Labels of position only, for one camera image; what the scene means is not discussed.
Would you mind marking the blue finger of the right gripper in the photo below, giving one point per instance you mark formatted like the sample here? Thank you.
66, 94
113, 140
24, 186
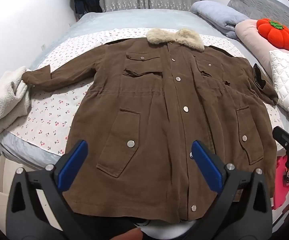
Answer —
281, 136

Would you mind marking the light blue bed mattress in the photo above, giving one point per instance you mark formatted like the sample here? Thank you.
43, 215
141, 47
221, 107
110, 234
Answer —
124, 20

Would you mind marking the grey quilted blanket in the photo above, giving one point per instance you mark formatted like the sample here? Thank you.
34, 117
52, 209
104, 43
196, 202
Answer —
256, 9

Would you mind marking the pink pillow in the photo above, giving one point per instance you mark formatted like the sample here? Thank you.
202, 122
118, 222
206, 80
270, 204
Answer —
247, 32

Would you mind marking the red pumpkin plush cushion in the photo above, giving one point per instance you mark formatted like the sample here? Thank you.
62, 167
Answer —
276, 33

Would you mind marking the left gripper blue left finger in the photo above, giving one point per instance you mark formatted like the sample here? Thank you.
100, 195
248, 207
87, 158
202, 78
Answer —
68, 166

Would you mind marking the person's hand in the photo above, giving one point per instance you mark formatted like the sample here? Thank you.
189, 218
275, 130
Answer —
134, 234

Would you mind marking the cream folded fleece garment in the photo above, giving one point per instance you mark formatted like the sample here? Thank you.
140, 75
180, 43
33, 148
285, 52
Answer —
14, 97

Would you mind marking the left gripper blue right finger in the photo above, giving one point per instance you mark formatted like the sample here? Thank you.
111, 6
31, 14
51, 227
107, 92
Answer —
210, 165

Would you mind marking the brown coat with fur collar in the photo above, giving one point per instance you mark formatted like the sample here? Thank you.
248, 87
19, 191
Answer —
164, 185

